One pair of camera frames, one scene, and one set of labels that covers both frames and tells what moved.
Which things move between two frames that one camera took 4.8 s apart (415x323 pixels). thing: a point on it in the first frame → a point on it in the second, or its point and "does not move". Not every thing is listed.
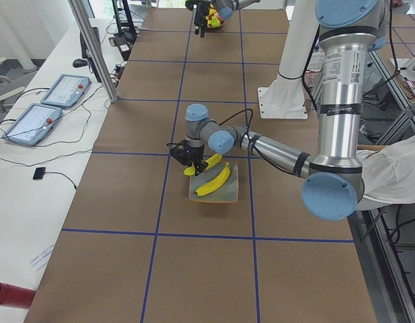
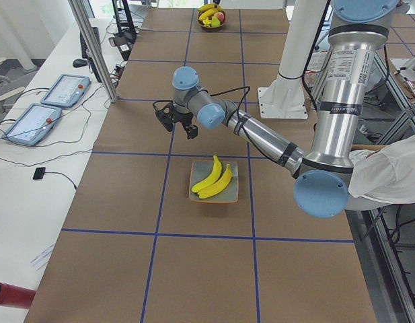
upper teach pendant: (66, 91) does not move
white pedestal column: (286, 97) does not move
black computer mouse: (79, 62) does not move
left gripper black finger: (200, 165) → (192, 131)
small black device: (39, 173) does not move
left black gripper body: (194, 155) → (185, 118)
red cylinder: (10, 295) does not move
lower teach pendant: (33, 124) does not move
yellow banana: (190, 170) → (213, 177)
